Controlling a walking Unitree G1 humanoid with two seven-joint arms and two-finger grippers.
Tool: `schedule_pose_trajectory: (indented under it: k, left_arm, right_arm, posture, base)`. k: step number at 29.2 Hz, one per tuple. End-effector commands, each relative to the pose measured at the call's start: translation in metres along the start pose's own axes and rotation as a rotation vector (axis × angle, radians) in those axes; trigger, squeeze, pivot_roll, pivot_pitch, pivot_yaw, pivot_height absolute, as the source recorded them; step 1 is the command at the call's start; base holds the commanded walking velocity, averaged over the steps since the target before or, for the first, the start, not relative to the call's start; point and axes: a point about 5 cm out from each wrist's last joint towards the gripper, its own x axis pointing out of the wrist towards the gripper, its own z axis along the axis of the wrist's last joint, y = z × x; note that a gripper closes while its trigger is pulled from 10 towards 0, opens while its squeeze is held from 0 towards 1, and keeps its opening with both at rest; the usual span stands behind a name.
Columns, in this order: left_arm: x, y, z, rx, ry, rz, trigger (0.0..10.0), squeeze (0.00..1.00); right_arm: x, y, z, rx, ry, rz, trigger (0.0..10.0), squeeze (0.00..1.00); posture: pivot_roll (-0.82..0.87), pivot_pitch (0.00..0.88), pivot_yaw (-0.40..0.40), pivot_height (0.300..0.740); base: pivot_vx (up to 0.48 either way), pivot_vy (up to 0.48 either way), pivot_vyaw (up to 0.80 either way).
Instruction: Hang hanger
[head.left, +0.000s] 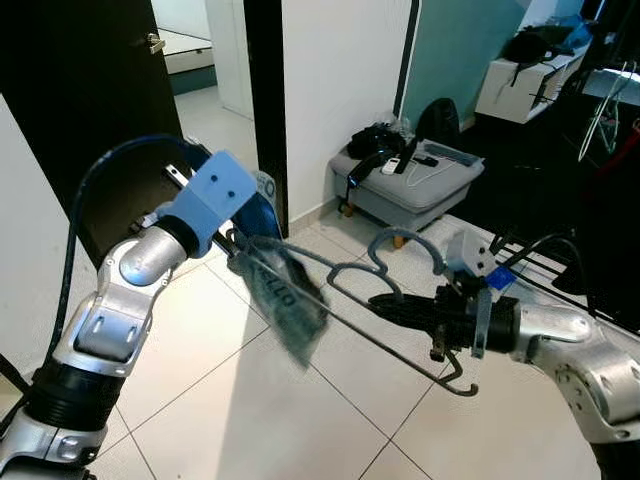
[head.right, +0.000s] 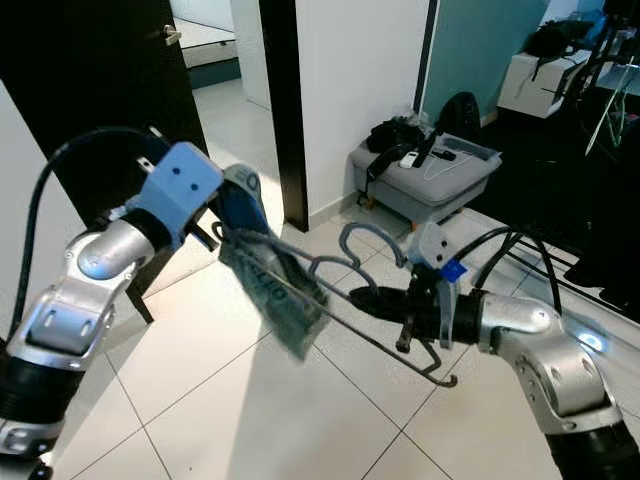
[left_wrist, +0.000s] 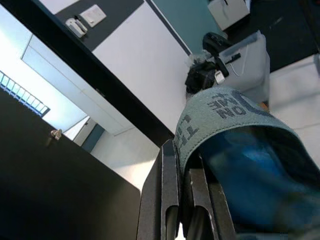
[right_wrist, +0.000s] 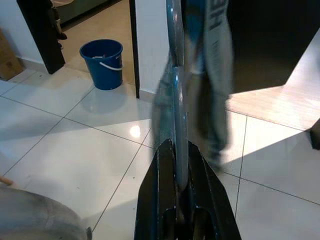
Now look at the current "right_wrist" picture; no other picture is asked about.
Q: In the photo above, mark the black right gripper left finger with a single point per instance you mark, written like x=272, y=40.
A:
x=155, y=200

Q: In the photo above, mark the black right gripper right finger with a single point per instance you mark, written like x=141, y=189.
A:
x=212, y=205

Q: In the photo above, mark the grey-green sweatshirt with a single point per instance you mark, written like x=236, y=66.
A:
x=217, y=100

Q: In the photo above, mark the black cabinet panel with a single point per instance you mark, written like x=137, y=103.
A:
x=42, y=37

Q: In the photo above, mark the brown cardboard box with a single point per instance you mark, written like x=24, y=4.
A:
x=8, y=60

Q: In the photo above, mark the black door frame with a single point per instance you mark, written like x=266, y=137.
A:
x=134, y=50

